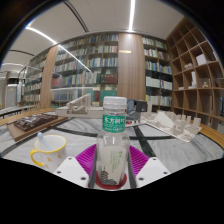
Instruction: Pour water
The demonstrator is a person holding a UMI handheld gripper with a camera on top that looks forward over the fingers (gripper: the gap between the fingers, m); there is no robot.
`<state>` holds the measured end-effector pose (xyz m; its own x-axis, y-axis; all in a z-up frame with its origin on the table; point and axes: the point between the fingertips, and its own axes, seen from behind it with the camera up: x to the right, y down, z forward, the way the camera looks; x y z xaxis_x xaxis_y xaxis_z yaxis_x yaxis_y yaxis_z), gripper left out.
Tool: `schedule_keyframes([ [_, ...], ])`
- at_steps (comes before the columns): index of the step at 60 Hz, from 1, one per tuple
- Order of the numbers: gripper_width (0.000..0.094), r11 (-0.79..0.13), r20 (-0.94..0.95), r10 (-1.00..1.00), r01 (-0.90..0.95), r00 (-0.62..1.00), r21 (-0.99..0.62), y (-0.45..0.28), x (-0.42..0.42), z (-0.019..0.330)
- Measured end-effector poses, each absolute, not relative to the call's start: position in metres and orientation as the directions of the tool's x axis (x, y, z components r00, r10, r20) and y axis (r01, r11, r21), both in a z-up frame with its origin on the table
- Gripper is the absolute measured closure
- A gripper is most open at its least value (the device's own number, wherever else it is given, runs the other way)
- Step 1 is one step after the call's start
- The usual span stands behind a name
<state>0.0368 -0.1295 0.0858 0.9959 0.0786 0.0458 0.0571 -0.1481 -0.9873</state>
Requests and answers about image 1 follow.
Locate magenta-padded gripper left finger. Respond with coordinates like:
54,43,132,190
53,143,99,189

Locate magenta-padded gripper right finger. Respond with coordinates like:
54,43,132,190
126,145,172,190

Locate clear green-label drink bottle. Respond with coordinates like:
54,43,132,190
96,96,131,186

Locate flat round red coaster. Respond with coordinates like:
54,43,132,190
95,171,128,190

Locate light blue spoon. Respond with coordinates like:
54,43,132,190
36,131,53,152

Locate large white architectural model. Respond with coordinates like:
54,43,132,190
139,101,203,143

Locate brown architectural model on board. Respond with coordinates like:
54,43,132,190
6,113,69,143

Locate beige architectural model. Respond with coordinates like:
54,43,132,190
54,93,104,119

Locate grey architectural model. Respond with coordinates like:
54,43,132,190
126,98,149,122

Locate curved wooden slat bench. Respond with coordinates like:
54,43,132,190
0,107,56,128
199,123,224,150

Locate tall bookshelf unit with books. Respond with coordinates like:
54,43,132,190
21,33,174,113

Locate wooden cubby shelf unit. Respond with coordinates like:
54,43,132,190
165,16,224,131

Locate white mug yellow handle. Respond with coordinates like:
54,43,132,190
29,133,68,173

